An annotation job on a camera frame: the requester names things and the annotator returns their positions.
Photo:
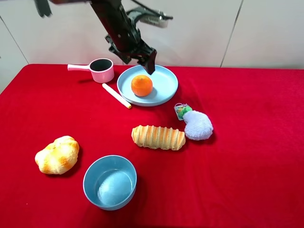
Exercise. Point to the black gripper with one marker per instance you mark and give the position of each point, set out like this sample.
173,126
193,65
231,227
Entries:
126,42

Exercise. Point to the orange mandarin fruit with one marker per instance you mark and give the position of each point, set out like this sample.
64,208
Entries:
141,85

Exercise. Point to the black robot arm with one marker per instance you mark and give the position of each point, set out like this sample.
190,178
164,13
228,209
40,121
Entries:
111,11

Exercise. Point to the light blue plate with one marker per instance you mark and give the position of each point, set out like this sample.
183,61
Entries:
165,85

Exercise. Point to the pink toy saucepan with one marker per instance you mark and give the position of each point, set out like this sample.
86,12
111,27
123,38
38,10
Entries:
102,69

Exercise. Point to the white marker pen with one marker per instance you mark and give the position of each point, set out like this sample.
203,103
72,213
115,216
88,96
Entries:
116,95

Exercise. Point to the paper hang tag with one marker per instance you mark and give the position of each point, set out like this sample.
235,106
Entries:
181,109

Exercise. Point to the long striped bread loaf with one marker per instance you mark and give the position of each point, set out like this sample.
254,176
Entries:
154,137

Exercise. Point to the lavender plush toy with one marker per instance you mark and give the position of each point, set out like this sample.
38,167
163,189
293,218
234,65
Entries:
198,126

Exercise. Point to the blue bowl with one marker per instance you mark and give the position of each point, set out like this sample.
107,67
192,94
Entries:
110,182

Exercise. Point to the round bread roll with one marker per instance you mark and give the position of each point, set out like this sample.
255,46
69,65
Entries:
59,156

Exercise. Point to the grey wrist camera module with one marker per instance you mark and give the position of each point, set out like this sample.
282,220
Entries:
152,17

